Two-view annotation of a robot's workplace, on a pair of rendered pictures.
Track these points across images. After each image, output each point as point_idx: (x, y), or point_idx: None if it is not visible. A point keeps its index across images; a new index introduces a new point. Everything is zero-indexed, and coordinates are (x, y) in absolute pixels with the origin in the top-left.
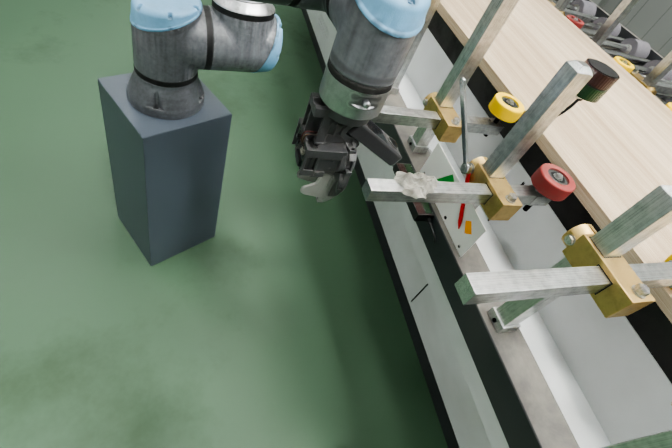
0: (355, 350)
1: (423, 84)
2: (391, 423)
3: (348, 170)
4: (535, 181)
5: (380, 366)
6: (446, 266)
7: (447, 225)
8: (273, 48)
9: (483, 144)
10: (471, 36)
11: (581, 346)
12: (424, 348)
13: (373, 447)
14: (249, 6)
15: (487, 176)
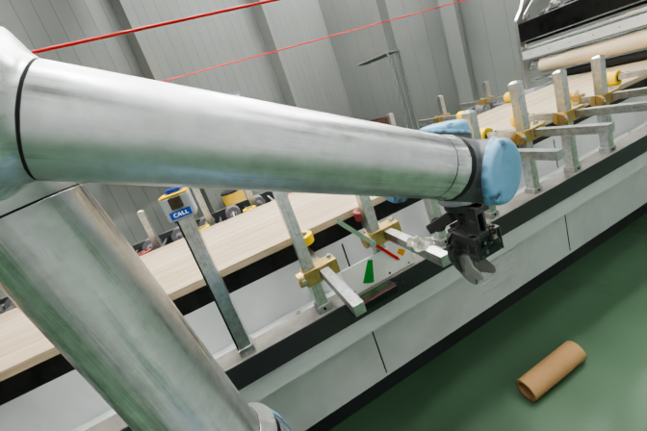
0: (445, 416)
1: (212, 342)
2: (477, 372)
3: None
4: None
5: (443, 392)
6: (419, 272)
7: (394, 271)
8: (281, 418)
9: None
10: (287, 223)
11: (422, 228)
12: (413, 360)
13: (501, 378)
14: (263, 418)
15: (379, 229)
